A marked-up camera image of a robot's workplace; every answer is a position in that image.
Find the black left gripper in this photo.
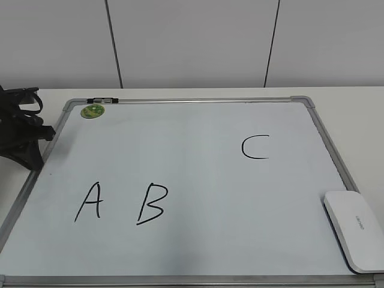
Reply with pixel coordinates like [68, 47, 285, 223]
[1, 87, 56, 170]

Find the white rectangular board eraser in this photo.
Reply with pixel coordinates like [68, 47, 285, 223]
[323, 191, 383, 274]

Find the round green magnet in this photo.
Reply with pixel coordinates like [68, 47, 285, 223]
[80, 104, 105, 119]

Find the black and silver board clip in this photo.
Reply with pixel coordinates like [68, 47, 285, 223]
[86, 97, 119, 104]

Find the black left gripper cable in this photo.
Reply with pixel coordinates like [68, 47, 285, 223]
[5, 86, 44, 119]

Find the whiteboard with grey frame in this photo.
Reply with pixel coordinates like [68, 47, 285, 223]
[1, 96, 383, 287]

